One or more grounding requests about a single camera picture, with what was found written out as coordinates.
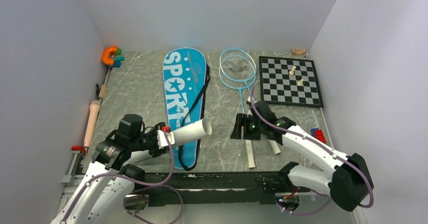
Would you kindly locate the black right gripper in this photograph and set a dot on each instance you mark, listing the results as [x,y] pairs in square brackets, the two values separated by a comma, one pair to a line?
[243,119]

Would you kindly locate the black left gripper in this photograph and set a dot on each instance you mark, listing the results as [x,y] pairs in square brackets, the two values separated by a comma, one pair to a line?
[156,151]

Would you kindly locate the white shuttlecock tube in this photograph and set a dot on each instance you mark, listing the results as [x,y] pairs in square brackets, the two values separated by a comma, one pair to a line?
[190,133]

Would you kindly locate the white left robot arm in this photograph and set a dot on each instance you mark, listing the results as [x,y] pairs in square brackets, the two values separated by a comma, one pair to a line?
[111,174]

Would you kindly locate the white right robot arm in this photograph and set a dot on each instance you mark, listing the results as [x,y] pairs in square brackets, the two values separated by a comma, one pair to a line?
[342,177]

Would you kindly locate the blue badminton racket right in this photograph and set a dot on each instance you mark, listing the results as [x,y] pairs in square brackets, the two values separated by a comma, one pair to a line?
[249,124]

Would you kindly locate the black white chessboard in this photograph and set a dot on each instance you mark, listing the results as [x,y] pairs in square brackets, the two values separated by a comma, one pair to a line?
[278,87]

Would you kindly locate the cream chess pawn lower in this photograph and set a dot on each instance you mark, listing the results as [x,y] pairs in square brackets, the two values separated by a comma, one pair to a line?
[300,82]

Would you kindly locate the cream chess pawn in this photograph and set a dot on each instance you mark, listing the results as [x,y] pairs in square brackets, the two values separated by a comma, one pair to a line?
[292,71]
[300,82]

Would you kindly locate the colourful brick toy car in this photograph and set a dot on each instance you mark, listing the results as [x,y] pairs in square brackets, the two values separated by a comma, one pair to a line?
[318,134]

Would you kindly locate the cream chess pawn upper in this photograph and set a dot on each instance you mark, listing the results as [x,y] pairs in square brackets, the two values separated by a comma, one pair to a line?
[292,71]

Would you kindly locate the blue racket bag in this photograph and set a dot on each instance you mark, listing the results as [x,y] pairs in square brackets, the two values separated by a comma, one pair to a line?
[186,76]

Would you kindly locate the green blue toy blocks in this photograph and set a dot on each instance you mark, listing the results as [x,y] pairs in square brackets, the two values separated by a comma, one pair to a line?
[117,58]

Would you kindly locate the orange C-shaped toy block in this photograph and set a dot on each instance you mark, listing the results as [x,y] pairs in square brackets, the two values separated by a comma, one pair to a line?
[109,54]

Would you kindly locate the wooden arch block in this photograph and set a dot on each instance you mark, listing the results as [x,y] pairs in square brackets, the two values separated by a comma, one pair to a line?
[298,51]

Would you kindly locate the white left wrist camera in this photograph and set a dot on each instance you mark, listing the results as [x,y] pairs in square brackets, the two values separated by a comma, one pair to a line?
[166,138]

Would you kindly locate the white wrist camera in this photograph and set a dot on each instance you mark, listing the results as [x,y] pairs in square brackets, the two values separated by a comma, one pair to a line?
[249,102]
[166,138]

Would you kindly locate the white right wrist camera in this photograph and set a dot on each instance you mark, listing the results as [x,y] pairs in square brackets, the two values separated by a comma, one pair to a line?
[249,102]

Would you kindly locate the beige handle tool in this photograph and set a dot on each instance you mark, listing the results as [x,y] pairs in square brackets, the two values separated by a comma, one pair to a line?
[94,109]

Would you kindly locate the black base frame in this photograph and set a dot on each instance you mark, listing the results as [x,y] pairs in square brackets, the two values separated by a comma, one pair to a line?
[263,187]

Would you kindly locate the red clamp on rail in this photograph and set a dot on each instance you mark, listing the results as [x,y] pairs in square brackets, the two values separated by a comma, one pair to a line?
[80,149]

